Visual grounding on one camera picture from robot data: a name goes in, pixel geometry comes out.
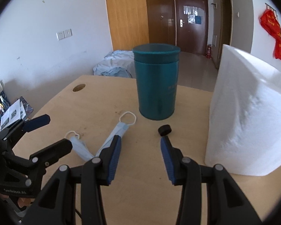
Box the person's left hand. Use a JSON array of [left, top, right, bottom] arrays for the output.
[[0, 190, 36, 208]]

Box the small black cap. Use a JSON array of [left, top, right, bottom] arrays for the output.
[[158, 124, 172, 137]]

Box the light blue face mask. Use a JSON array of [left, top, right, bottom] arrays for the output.
[[65, 111, 137, 161]]

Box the red hanging bag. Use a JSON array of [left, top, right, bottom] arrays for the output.
[[259, 9, 281, 60]]

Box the red fire extinguisher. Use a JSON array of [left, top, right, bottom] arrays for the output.
[[206, 44, 212, 59]]

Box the light blue bedding bundle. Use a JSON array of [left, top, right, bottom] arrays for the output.
[[93, 50, 136, 78]]

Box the white foam box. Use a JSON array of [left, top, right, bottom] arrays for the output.
[[205, 45, 281, 176]]

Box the teal cylindrical canister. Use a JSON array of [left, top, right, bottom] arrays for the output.
[[132, 43, 181, 120]]

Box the white wall switch plate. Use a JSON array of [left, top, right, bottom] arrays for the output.
[[56, 29, 72, 41]]

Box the light wooden wardrobe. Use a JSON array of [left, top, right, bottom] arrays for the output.
[[106, 0, 176, 50]]

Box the stack of magazines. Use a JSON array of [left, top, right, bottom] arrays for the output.
[[0, 81, 34, 131]]

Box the dark brown entrance door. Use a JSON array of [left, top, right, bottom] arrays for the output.
[[175, 0, 209, 55]]

